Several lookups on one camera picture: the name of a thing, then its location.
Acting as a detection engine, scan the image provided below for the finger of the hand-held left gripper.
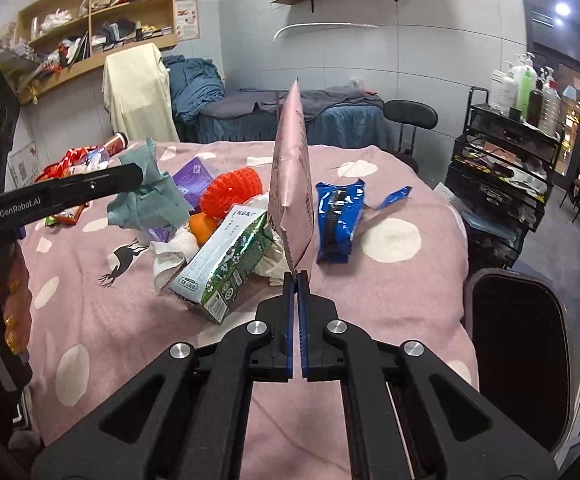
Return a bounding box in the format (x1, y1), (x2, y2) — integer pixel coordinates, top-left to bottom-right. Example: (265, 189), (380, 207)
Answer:
(45, 162), (145, 200)

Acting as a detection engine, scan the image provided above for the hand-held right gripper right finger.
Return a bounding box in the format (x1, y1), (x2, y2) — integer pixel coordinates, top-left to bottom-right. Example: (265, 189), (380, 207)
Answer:
(298, 269), (558, 480)

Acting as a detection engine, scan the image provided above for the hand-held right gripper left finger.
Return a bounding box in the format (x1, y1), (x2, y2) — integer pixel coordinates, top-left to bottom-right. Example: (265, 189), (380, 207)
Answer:
(32, 270), (299, 480)

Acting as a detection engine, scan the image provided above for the teal cloth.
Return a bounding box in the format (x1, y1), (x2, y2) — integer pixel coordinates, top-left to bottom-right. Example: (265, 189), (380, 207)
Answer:
(107, 137), (197, 232)

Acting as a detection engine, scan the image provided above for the purple packet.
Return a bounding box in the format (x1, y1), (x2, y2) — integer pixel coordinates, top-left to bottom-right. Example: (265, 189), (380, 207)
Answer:
(150, 156), (217, 243)

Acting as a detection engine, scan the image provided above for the white tissue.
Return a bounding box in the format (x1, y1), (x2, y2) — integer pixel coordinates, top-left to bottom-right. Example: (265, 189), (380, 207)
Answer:
(147, 229), (201, 294)

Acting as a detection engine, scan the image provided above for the green milk carton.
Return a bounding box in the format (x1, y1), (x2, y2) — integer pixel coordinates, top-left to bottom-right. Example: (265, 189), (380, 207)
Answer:
(168, 203), (277, 325)

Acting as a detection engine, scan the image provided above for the orange fruit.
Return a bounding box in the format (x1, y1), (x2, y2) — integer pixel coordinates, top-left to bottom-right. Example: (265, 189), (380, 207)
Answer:
(188, 213), (221, 247)

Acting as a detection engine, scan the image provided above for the pink foil packet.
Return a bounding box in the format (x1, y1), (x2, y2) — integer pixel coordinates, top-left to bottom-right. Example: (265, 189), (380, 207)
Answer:
(266, 77), (317, 277)

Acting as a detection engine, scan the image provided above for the dark brown trash bin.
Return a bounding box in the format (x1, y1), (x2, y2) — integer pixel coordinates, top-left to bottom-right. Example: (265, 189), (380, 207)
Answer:
(464, 267), (576, 454)

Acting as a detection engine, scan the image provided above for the person's left hand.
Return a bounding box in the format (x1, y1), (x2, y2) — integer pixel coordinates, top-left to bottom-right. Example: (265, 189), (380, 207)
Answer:
(0, 246), (33, 362)

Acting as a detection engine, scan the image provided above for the clear plastic bottle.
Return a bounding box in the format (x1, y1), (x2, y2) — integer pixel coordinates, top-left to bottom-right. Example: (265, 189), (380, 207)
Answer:
(81, 148), (112, 173)

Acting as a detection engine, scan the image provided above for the red chip can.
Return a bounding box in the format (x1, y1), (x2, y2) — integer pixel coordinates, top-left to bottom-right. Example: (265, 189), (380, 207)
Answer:
(104, 132), (131, 159)

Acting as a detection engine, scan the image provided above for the red snack packet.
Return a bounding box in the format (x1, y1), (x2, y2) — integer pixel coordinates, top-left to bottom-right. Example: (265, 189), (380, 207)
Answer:
(34, 145), (102, 227)

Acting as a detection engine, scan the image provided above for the cream cloth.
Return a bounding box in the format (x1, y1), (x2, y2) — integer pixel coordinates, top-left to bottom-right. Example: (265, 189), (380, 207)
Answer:
(102, 42), (181, 144)

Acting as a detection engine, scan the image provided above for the red mesh ball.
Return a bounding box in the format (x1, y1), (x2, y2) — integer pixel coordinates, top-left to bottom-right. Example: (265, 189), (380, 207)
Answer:
(199, 167), (263, 221)

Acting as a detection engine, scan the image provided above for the blue snack wrapper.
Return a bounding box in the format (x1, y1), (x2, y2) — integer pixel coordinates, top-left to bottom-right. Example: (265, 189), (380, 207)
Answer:
(315, 178), (413, 265)

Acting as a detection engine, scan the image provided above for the pile of blue cloth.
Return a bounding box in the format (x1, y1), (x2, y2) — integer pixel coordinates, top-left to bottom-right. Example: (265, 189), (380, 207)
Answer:
(162, 54), (227, 126)

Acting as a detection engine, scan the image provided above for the pink polka-dot blanket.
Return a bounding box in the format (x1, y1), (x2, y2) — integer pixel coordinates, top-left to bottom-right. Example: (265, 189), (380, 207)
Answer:
(16, 138), (480, 480)

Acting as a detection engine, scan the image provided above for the wooden shelf unit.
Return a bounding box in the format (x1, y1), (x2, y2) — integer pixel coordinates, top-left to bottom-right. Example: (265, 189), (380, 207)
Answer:
(0, 0), (177, 107)

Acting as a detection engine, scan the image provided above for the blue covered massage bed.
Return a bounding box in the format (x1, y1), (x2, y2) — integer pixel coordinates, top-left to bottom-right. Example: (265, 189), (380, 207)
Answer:
(194, 87), (391, 150)

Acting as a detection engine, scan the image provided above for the black round chair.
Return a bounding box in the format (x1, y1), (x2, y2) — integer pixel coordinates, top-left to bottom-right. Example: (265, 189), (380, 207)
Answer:
(383, 99), (439, 171)

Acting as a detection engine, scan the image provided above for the black rolling cart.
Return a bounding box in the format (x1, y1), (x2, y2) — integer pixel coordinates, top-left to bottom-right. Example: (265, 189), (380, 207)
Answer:
(444, 86), (566, 271)

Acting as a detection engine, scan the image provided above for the white pump bottle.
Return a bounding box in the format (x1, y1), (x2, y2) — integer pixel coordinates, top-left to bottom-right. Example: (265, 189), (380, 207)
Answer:
(490, 61), (524, 120)

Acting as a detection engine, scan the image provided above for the dark pump bottle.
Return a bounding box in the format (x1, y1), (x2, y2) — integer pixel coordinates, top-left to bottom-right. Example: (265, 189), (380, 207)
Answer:
(526, 69), (545, 128)

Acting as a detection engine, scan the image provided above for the green pump bottle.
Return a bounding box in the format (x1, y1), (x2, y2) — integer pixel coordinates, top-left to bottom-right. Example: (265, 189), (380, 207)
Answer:
(516, 55), (538, 122)

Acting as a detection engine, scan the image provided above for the clear spray bottle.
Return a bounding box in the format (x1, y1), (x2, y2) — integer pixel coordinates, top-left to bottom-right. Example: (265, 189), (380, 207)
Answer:
(540, 67), (562, 137)

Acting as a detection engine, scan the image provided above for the small printed wall poster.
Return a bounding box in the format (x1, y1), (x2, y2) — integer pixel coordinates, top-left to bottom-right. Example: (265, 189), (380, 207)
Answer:
(7, 142), (39, 192)

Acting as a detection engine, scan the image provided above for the red and white wall poster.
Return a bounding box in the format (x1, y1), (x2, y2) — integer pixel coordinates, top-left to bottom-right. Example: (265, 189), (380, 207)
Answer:
(174, 0), (202, 42)

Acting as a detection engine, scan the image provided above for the white curved wall rail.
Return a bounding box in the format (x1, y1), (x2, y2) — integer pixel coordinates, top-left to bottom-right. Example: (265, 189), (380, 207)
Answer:
(273, 20), (371, 42)

